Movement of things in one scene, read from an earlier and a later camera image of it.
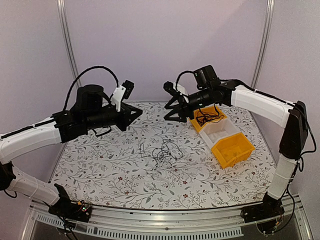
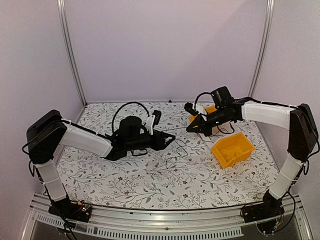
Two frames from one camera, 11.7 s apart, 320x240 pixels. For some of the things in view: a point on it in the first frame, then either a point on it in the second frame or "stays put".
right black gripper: (181, 119) -> (204, 128)
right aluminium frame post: (264, 43) stays put
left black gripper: (126, 116) -> (159, 138)
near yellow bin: (233, 150) stays put
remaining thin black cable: (160, 155) -> (222, 133)
